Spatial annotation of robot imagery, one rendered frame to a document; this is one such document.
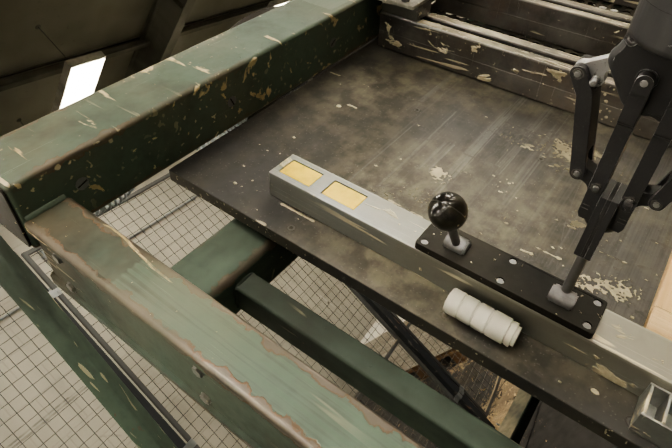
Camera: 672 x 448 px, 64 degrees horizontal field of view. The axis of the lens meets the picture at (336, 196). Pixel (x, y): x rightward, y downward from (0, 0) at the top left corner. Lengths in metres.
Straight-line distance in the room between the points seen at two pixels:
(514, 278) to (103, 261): 0.44
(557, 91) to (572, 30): 0.24
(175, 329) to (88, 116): 0.33
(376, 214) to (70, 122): 0.40
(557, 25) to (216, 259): 0.82
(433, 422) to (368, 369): 0.09
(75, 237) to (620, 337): 0.58
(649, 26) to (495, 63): 0.61
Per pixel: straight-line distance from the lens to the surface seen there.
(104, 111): 0.76
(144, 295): 0.58
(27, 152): 0.72
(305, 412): 0.49
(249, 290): 0.69
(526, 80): 0.99
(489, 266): 0.61
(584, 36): 1.19
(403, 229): 0.64
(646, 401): 0.59
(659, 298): 0.70
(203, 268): 0.70
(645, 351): 0.61
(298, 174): 0.70
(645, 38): 0.41
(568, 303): 0.59
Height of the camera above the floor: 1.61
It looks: 2 degrees up
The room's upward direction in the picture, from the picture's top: 43 degrees counter-clockwise
